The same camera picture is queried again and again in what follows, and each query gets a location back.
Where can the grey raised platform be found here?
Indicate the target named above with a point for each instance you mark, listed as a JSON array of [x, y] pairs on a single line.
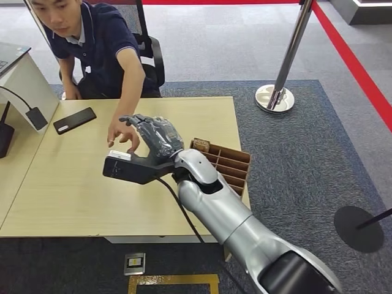
[[361, 14]]

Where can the patterned brown card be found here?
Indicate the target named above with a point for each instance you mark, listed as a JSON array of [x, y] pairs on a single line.
[[200, 145]]

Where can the person's left forearm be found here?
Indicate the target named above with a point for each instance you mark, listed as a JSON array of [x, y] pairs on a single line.
[[133, 97]]

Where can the blue grey carpet rug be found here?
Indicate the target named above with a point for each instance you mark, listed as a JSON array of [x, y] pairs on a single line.
[[306, 154]]

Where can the person's right forearm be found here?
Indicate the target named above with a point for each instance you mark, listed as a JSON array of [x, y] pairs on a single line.
[[69, 81]]

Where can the black office chair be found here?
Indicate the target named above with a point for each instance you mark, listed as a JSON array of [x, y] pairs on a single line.
[[155, 57]]

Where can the black desktop device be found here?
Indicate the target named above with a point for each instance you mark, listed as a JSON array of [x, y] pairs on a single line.
[[5, 140]]

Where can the metal floor socket plate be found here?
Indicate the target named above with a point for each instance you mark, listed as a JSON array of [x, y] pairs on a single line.
[[134, 263]]

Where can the black stanchion base with pole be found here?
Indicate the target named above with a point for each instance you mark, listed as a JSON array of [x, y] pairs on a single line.
[[358, 229]]

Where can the chrome stanchion with round base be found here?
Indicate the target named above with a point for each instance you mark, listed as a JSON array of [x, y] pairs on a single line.
[[291, 48]]

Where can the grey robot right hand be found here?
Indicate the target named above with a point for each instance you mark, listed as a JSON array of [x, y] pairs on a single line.
[[162, 136]]

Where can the person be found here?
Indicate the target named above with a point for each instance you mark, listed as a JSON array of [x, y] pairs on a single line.
[[101, 36]]

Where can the person's left hand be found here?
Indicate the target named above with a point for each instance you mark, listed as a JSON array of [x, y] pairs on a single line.
[[131, 136]]

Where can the black smartphone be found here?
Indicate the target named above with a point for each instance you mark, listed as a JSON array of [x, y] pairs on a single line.
[[75, 120]]

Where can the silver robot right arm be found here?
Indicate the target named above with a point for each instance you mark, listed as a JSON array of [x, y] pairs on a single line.
[[220, 207]]

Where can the chrome stanchion post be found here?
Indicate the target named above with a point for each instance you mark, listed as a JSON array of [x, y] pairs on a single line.
[[27, 5]]

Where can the black external drive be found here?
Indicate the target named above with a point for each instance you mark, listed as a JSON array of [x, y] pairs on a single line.
[[36, 118]]

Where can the dark laptop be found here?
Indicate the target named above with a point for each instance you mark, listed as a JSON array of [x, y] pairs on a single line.
[[10, 55]]

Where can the long red barrier belt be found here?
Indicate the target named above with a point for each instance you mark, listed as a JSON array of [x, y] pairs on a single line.
[[352, 65]]

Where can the gold tape floor frame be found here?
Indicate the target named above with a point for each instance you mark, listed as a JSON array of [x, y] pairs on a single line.
[[171, 279]]

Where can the light wood side desk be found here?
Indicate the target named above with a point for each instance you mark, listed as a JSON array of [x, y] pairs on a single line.
[[18, 170]]

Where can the wooden card organizer box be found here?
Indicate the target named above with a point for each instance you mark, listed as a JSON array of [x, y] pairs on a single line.
[[233, 162]]

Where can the white laptop stand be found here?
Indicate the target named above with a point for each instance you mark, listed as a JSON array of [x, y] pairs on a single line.
[[27, 89]]

